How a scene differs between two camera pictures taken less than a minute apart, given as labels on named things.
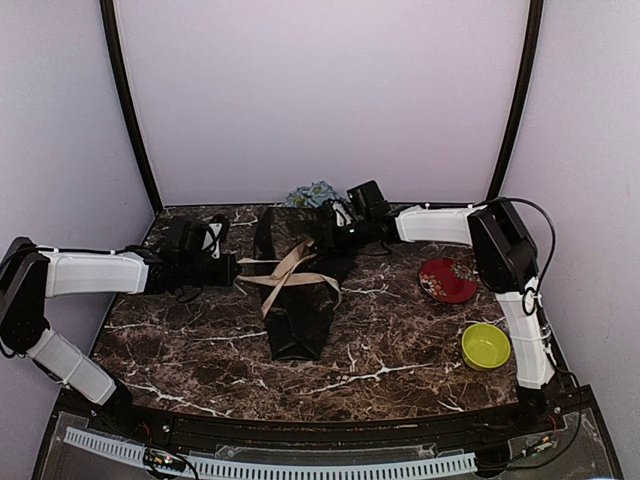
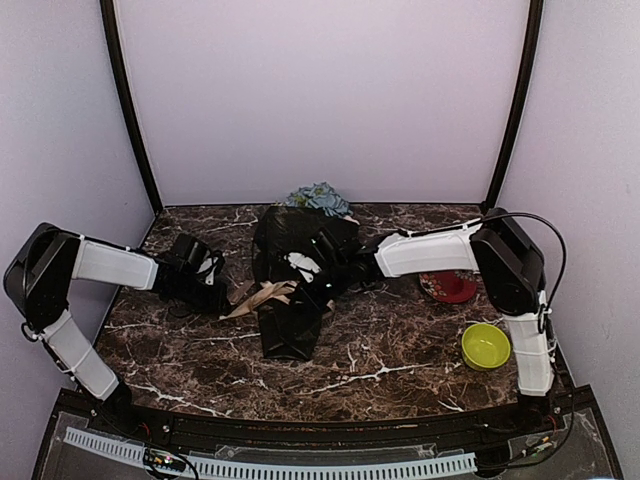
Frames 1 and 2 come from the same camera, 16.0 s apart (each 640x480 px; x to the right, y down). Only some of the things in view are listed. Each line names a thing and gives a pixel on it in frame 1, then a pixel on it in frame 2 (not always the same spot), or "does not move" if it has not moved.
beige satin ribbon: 286,275 → 280,290
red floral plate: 448,280 does not move
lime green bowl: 485,346 does not move
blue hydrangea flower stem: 313,195 does not move
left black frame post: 114,45 does not move
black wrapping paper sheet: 299,261 does not move
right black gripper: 334,242 → 314,304
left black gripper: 226,274 → 219,303
